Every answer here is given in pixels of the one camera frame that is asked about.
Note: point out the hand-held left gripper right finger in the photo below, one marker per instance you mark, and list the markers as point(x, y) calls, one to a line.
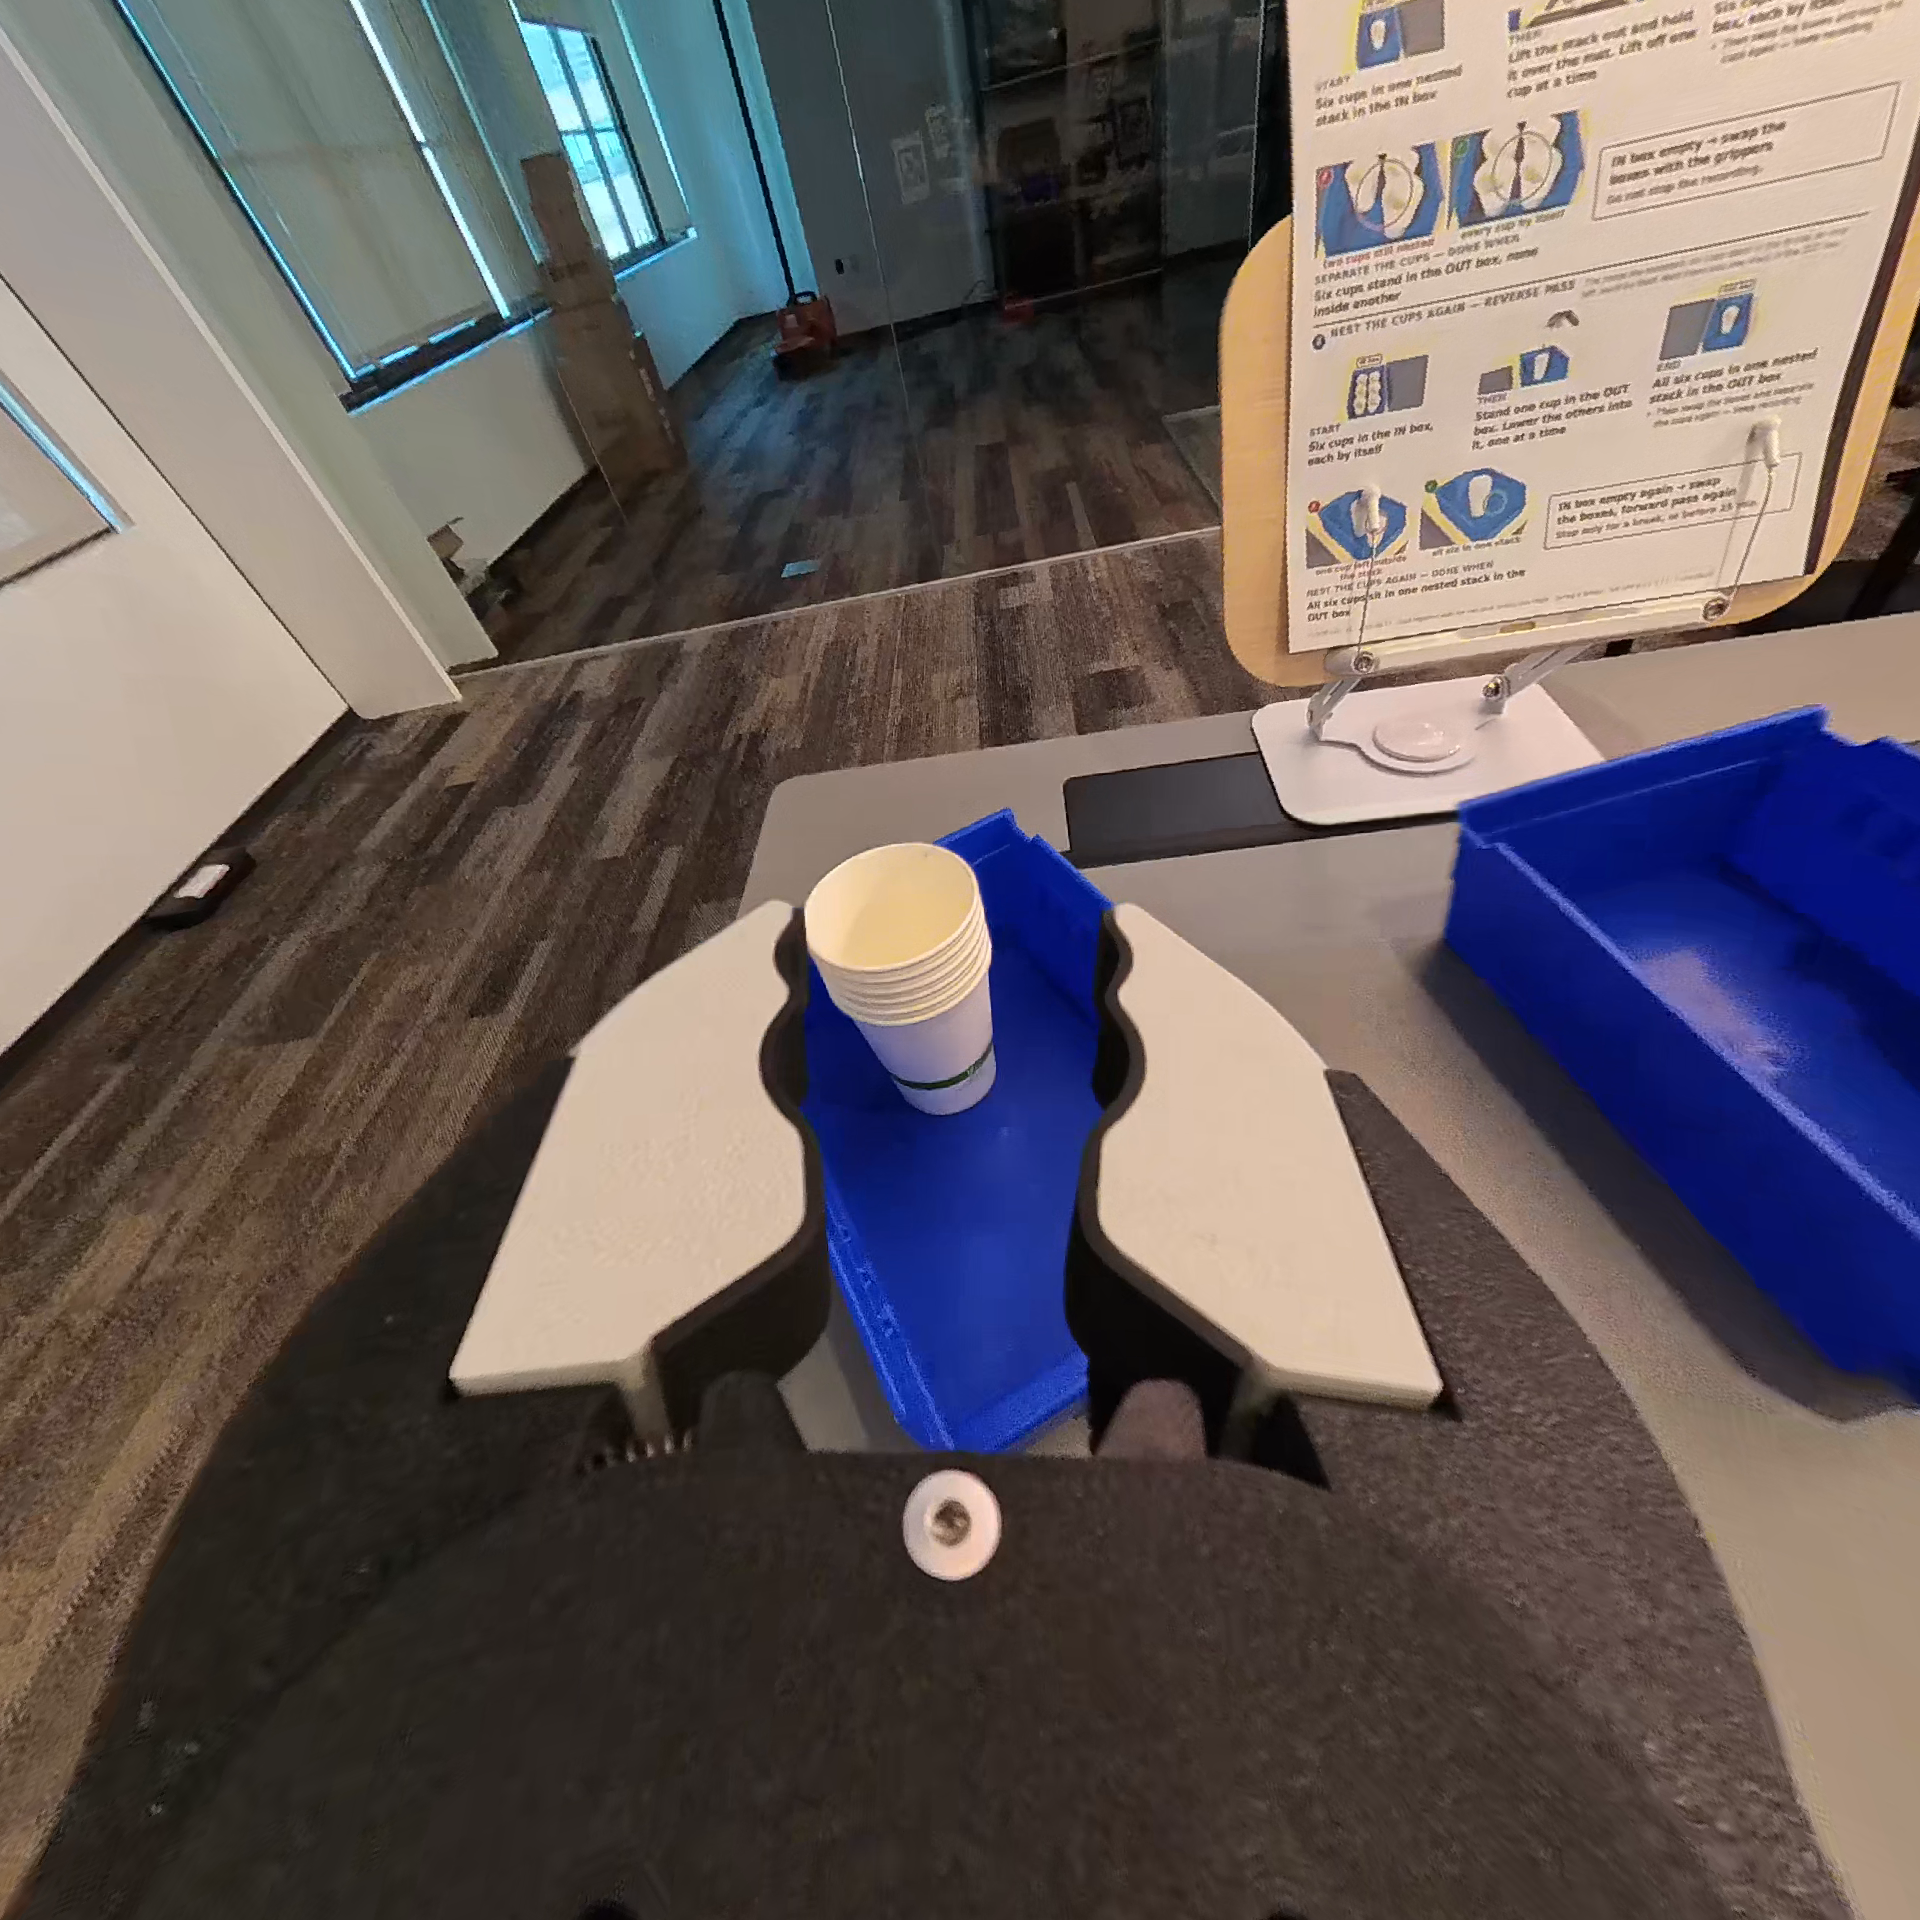
point(1260, 1201)

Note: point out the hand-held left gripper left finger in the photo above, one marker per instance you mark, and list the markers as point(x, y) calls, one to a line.
point(632, 1201)

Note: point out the blue plastic bin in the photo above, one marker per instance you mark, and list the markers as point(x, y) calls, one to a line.
point(961, 1259)
point(1711, 1019)

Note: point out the stack of nested white cups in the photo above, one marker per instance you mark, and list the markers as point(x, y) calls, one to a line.
point(908, 961)

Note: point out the white board stand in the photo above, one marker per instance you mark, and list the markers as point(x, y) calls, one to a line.
point(1426, 751)

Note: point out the small black floor device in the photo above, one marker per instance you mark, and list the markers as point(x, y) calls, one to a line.
point(204, 889)

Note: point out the stacked cardboard boxes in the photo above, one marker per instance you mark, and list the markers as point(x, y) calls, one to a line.
point(602, 331)

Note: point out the small red floor object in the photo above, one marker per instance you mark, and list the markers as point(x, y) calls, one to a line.
point(804, 326)

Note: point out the wooden instruction board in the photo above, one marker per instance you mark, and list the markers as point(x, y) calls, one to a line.
point(1591, 299)

